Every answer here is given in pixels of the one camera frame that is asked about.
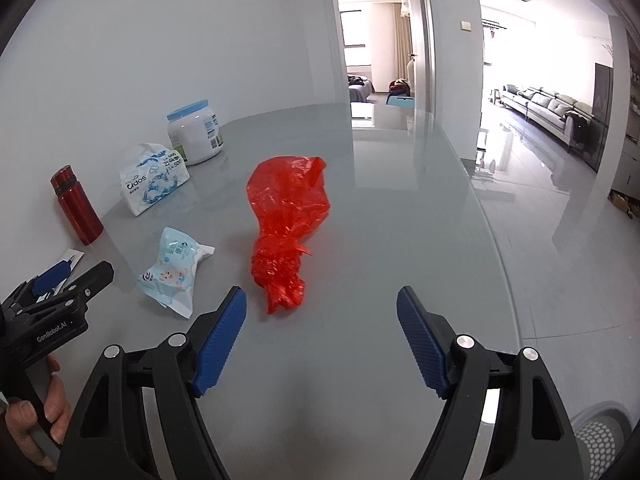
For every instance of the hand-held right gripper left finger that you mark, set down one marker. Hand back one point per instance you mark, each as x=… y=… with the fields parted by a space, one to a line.
x=220 y=340

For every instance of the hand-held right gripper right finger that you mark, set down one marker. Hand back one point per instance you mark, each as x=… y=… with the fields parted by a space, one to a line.
x=422 y=340

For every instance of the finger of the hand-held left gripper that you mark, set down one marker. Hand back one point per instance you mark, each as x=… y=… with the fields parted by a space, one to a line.
x=52 y=277
x=90 y=282

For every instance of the light blue wipes pack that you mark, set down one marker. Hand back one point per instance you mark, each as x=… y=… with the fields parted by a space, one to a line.
x=175 y=270

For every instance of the red plastic bag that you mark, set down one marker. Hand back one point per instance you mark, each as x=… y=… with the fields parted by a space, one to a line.
x=287 y=210

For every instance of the white perforated plastic basket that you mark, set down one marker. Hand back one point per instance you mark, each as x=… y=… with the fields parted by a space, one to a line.
x=602 y=440

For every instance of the person's left hand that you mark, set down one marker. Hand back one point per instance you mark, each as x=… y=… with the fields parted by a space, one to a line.
x=59 y=410

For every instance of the white card with black pen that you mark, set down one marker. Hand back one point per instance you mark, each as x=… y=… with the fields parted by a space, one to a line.
x=72 y=260

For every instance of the red metal water bottle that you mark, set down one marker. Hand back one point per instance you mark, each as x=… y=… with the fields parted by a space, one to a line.
x=77 y=205

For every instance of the white blue tissue pack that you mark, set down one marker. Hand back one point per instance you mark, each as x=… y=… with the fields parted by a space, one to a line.
x=152 y=182

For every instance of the white jar with blue lid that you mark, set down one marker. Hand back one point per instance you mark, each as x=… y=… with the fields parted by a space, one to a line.
x=195 y=132

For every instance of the cardboard box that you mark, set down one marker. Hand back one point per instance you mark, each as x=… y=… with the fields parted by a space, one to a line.
x=620 y=204

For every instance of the bed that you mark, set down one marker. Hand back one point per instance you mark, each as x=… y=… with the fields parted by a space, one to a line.
x=359 y=90

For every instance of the grey sofa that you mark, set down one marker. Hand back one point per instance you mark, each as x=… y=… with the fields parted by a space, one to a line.
x=545 y=107

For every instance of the black jacket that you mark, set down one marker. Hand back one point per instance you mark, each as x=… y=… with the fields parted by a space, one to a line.
x=582 y=130

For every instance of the dark tall cabinet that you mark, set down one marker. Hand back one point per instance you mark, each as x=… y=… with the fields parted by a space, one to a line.
x=603 y=117

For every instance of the beige curtain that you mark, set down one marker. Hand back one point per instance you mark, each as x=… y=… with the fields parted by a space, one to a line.
x=401 y=45

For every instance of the wooden door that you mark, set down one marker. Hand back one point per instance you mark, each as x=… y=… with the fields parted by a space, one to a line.
x=417 y=35

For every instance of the wall light switch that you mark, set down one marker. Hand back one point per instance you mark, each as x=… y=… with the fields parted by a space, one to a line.
x=466 y=25

